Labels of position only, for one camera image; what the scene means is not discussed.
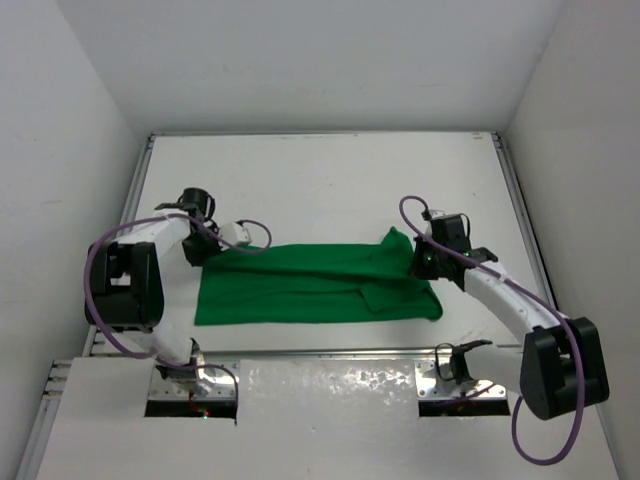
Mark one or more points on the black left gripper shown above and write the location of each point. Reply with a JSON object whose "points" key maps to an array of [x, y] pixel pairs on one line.
{"points": [[198, 251]]}

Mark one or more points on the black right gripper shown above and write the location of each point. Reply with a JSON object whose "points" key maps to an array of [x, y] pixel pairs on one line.
{"points": [[418, 270]]}

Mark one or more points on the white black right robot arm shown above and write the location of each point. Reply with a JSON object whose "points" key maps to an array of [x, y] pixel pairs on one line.
{"points": [[560, 357]]}

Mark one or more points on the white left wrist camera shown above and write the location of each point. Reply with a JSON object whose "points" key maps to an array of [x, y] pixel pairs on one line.
{"points": [[234, 234]]}

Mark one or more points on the green t-shirt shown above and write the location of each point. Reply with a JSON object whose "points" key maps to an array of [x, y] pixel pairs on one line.
{"points": [[316, 284]]}

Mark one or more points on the white front cover panel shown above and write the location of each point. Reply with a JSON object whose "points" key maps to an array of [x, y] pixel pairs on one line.
{"points": [[302, 420]]}

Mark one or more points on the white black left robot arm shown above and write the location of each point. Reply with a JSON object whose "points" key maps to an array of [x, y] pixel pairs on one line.
{"points": [[123, 286]]}

